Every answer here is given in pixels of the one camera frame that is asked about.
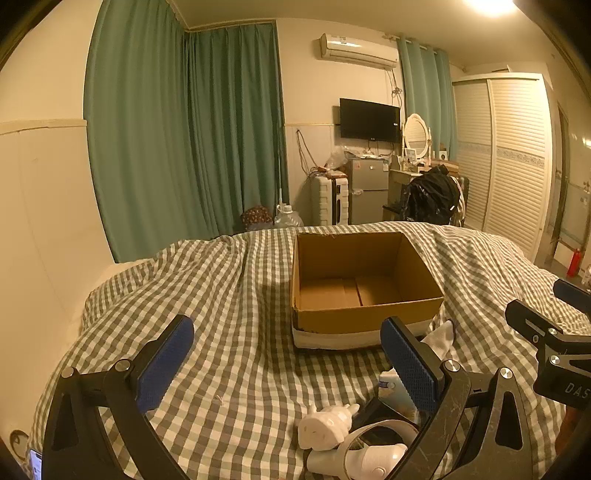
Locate white sock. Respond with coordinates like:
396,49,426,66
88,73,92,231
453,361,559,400
420,318,458,361

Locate black wall television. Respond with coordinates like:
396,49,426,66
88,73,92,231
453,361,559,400
339,98,402,143

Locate grey white checked blanket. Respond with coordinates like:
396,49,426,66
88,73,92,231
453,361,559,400
28,220,591,480

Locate brown cardboard box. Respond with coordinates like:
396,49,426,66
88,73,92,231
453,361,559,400
290,231,445,354

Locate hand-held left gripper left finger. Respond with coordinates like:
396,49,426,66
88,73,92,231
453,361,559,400
41,315,195,480

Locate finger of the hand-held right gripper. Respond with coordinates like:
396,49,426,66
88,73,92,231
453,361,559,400
505,300,591,352
554,278,591,319

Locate small silver fridge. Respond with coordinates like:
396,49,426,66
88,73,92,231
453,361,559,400
346,157,389,225

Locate patterned dark bag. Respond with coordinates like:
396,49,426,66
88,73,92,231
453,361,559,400
241,206,273,232

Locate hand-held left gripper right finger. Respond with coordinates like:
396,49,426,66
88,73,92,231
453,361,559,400
379,316,543,480

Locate white dressing table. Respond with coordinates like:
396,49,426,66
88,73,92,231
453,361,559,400
388,157,460,222

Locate large clear water bottle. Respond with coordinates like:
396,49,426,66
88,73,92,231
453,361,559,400
275,203,304,229

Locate ceiling light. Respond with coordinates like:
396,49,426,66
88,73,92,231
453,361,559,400
462,0,518,17

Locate white louvred wardrobe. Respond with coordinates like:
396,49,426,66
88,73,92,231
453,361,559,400
451,73,561,268

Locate black clothes pile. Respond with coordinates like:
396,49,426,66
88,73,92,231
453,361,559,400
401,166,462,226

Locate white oval mirror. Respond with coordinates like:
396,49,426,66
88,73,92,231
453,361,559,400
403,113,432,162

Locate light blue small device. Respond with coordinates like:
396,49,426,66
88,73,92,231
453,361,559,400
379,369,421,411

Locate light green curtain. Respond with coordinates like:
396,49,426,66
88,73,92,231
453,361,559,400
397,34,458,160

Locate white air conditioner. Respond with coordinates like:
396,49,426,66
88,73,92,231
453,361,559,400
317,33,399,71

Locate hanging wall cables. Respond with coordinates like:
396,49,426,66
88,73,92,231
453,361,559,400
295,129,319,176

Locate dark green curtain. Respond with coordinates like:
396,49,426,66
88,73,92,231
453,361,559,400
84,0,291,264

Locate white suitcase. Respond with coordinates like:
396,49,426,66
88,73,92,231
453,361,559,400
310,175,349,227

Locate white rabbit toy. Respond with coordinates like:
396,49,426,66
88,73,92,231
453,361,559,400
297,403,360,450

